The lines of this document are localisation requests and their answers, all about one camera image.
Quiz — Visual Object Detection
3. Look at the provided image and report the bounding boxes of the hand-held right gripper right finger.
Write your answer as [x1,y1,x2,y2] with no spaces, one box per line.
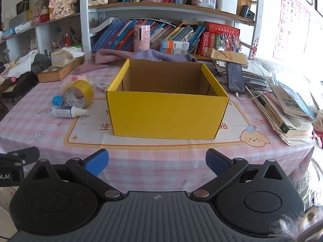
[190,149,290,203]

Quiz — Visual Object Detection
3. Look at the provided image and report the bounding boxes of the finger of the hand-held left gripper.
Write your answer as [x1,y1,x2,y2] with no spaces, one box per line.
[0,147,39,167]

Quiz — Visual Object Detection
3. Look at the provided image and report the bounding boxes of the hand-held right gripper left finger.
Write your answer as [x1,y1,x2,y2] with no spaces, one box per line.
[24,149,124,203]

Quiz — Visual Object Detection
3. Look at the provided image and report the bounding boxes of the white bottle blue label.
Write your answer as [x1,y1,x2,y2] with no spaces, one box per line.
[52,105,89,118]

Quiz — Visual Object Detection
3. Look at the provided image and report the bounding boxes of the yellow cardboard box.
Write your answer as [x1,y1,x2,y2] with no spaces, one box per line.
[106,58,230,140]

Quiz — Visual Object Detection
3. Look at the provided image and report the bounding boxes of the small white red box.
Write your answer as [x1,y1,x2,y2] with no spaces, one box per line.
[94,82,110,93]

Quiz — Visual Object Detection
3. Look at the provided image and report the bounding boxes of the clear tape roll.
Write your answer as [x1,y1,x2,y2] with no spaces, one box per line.
[64,80,94,108]

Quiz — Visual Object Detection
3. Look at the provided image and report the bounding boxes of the small black container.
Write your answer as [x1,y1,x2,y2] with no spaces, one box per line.
[240,4,255,19]

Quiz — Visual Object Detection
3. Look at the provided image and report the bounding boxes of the pink checked tablecloth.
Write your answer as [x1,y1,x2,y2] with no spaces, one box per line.
[0,60,316,207]

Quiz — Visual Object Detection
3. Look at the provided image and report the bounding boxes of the dark clothes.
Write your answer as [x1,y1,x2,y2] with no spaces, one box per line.
[0,54,52,101]

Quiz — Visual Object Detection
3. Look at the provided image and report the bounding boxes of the pile of paperback books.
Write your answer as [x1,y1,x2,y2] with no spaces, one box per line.
[249,79,316,147]

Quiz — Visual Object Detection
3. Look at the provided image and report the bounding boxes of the black smartphone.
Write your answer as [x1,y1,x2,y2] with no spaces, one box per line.
[226,62,246,93]

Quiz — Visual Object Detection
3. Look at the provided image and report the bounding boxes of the white cloth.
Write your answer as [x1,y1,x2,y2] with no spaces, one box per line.
[5,50,38,77]

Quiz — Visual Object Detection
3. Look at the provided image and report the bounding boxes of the pile of papers and booklets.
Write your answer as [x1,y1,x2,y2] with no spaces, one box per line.
[212,58,274,92]

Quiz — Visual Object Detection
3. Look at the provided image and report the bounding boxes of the grey fluffy fabric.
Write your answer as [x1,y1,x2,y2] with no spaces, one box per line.
[269,204,323,242]

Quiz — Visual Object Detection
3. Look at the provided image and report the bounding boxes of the tissue box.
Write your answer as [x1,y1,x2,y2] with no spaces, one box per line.
[51,47,85,68]

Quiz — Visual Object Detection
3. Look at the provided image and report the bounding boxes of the brown paper envelope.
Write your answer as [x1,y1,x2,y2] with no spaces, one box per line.
[211,49,249,67]

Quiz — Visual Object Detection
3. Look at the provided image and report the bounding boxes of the beige plush toy red outfit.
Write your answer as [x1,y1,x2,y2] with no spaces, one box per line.
[313,111,323,148]

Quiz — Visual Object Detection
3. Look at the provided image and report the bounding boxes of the purple and pink cloth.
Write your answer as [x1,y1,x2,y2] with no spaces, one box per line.
[95,48,197,65]

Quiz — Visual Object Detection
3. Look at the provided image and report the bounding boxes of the orange and white box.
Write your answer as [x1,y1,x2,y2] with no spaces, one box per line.
[161,40,190,50]
[161,48,188,55]

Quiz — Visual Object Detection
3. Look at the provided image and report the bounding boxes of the colourful foil decoration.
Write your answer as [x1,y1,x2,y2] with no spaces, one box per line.
[219,31,241,53]

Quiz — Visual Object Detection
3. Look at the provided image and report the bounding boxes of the white side shelf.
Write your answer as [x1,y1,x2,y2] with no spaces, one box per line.
[0,13,81,63]

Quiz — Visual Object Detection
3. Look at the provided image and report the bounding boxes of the row of blue books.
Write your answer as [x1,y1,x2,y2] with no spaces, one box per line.
[91,19,206,53]

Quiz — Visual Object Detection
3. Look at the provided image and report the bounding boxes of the pink cylinder device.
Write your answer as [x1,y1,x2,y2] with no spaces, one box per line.
[134,25,151,53]

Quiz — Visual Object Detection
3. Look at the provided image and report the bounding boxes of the white bookshelf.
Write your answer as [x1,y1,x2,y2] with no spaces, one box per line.
[79,0,263,61]

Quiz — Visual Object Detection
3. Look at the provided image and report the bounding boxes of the red dictionary set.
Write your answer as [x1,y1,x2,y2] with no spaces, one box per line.
[197,22,241,56]

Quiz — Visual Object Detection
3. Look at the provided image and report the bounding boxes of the pink doll figurine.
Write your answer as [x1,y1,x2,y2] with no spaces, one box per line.
[48,0,76,20]

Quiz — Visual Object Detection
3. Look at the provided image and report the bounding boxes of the white pen holder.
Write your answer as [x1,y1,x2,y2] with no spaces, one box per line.
[216,0,238,14]

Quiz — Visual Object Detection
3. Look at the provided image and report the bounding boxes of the white charging cable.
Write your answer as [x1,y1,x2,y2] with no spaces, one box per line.
[235,92,272,104]

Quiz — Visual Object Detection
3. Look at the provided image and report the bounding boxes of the pink wall poster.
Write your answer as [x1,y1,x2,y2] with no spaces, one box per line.
[273,0,311,61]

